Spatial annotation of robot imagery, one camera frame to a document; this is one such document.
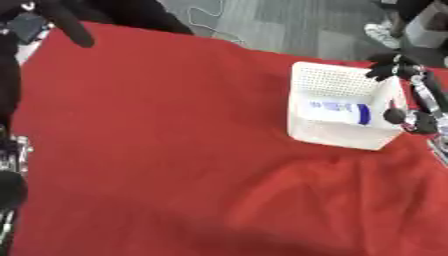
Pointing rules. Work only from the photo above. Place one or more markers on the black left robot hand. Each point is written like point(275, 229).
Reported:
point(64, 23)

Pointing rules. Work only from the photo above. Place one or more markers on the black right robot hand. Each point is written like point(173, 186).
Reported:
point(389, 68)

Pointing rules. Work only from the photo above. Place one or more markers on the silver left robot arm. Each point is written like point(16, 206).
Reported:
point(10, 190)

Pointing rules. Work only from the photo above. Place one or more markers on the white box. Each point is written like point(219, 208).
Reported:
point(423, 35)

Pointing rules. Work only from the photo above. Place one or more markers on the white tube with blue cap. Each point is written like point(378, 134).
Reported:
point(335, 110)

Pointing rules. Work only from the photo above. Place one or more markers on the white perforated plastic basket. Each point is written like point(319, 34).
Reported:
point(338, 136)

